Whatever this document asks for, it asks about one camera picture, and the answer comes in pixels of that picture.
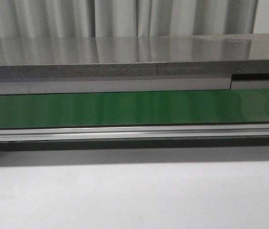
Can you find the green conveyor belt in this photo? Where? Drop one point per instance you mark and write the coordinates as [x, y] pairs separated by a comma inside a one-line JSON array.
[[134, 108]]

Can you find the white pleated curtain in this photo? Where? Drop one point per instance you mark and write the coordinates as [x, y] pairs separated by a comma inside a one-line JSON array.
[[129, 18]]

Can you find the aluminium conveyor front rail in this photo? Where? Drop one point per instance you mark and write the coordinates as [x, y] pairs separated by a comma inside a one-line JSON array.
[[133, 132]]

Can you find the grey conveyor back rail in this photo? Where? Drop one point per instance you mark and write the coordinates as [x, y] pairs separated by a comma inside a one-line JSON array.
[[134, 84]]

